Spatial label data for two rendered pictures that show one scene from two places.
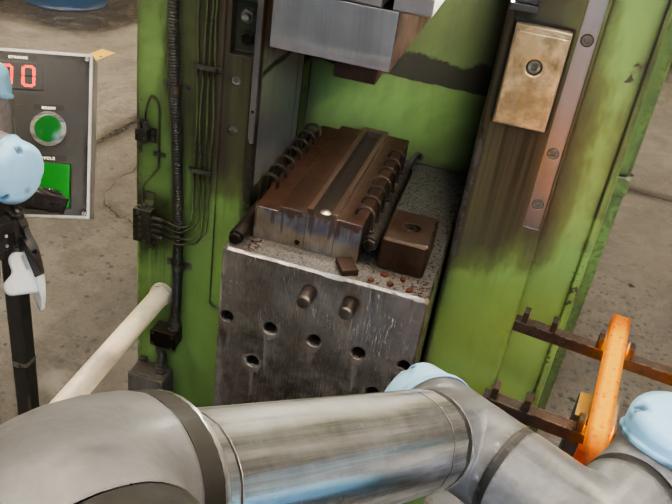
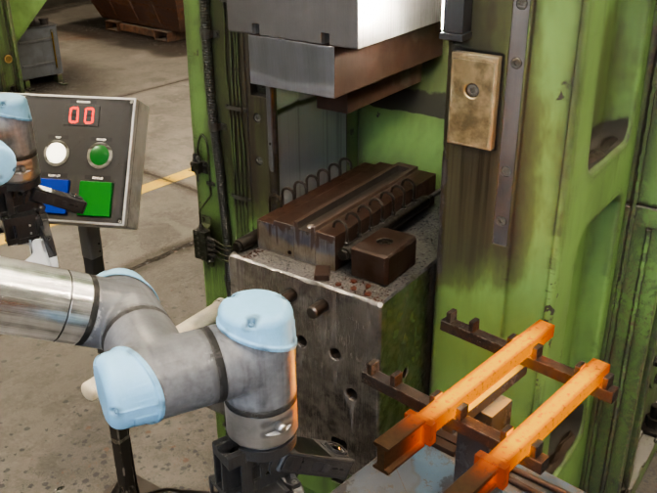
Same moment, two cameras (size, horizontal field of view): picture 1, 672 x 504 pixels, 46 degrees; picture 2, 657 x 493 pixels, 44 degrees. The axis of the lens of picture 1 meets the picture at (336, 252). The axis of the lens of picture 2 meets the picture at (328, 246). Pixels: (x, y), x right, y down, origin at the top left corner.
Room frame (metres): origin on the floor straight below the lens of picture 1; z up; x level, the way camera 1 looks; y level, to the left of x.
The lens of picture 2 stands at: (-0.15, -0.62, 1.68)
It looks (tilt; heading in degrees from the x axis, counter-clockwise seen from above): 26 degrees down; 24
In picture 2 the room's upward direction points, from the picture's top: straight up
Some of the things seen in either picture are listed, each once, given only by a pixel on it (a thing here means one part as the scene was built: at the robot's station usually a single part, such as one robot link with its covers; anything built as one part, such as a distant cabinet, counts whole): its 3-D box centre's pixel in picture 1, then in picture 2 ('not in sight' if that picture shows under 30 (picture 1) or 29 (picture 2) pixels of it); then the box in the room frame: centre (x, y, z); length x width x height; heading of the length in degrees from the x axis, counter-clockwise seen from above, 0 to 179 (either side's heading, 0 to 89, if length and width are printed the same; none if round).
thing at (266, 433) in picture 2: not in sight; (263, 416); (0.46, -0.28, 1.15); 0.08 x 0.08 x 0.05
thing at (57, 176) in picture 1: (47, 185); (96, 199); (1.15, 0.50, 1.01); 0.07 x 0.05 x 0.07; 104
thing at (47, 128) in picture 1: (48, 128); (100, 155); (1.19, 0.51, 1.09); 0.05 x 0.03 x 0.04; 79
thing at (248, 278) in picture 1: (347, 294); (372, 314); (1.42, -0.04, 0.69); 0.56 x 0.38 x 0.45; 169
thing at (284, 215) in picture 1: (338, 182); (351, 206); (1.43, 0.02, 0.96); 0.42 x 0.20 x 0.09; 169
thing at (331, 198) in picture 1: (352, 169); (360, 195); (1.42, -0.01, 0.99); 0.42 x 0.05 x 0.01; 169
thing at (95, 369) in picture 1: (110, 352); (158, 347); (1.20, 0.41, 0.62); 0.44 x 0.05 x 0.05; 169
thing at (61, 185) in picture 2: not in sight; (52, 196); (1.12, 0.59, 1.01); 0.07 x 0.05 x 0.07; 104
